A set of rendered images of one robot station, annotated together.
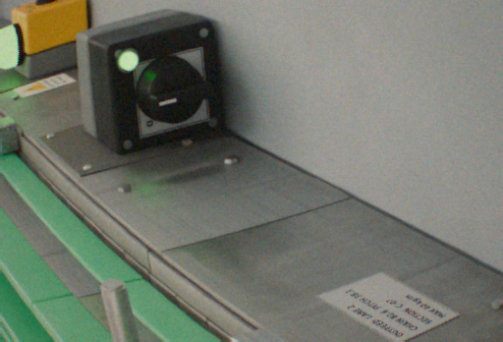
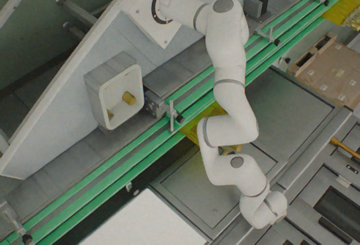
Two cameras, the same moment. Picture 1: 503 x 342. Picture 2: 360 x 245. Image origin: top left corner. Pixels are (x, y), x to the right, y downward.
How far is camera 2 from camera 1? 2.31 m
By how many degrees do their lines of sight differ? 89
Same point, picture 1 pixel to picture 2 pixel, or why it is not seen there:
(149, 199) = (279, 6)
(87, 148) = (264, 16)
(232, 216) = not seen: outside the picture
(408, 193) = not seen: outside the picture
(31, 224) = (283, 21)
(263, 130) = not seen: outside the picture
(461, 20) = not seen: outside the picture
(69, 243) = (287, 15)
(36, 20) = not seen: hidden behind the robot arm
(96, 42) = (265, 0)
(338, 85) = not seen: outside the picture
